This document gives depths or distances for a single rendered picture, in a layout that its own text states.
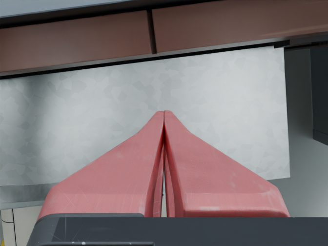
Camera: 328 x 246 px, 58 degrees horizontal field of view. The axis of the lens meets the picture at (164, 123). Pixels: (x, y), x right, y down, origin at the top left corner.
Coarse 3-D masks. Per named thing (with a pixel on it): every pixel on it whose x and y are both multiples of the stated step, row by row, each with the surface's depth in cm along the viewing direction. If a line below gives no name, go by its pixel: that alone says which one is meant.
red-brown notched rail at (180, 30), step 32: (224, 0) 28; (256, 0) 27; (288, 0) 27; (320, 0) 27; (0, 32) 28; (32, 32) 28; (64, 32) 28; (96, 32) 28; (128, 32) 28; (160, 32) 28; (192, 32) 28; (224, 32) 28; (256, 32) 28; (288, 32) 28; (320, 32) 28; (0, 64) 29; (32, 64) 29; (64, 64) 29
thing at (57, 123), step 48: (0, 96) 44; (48, 96) 44; (96, 96) 44; (144, 96) 44; (192, 96) 44; (240, 96) 43; (0, 144) 45; (48, 144) 45; (96, 144) 45; (240, 144) 45; (288, 144) 45
